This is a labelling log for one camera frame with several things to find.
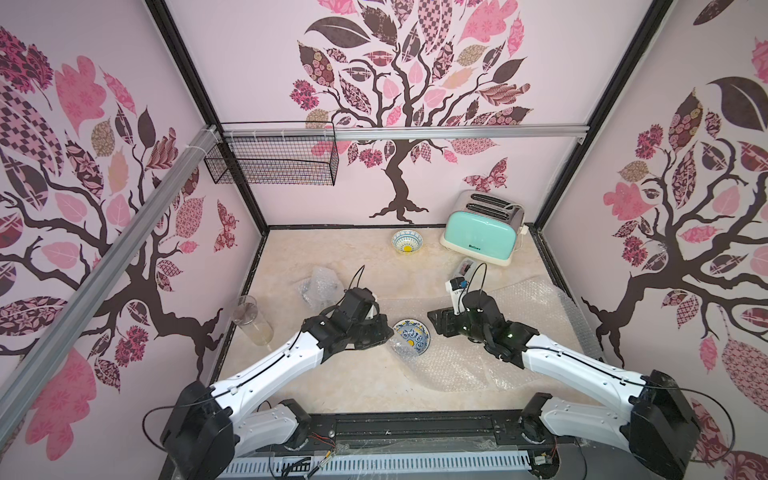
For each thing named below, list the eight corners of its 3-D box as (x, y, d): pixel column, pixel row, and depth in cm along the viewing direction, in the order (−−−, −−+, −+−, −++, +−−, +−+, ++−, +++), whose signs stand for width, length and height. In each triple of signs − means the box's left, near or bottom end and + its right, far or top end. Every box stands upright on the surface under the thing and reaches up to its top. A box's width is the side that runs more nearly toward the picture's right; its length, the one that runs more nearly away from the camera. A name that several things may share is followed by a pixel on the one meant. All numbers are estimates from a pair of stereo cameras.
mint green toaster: (439, 246, 115) (445, 214, 102) (454, 218, 126) (461, 185, 113) (503, 268, 108) (518, 237, 95) (512, 236, 119) (527, 204, 106)
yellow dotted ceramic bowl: (389, 247, 116) (389, 240, 113) (403, 232, 121) (403, 225, 118) (412, 259, 112) (412, 253, 109) (425, 243, 117) (426, 236, 114)
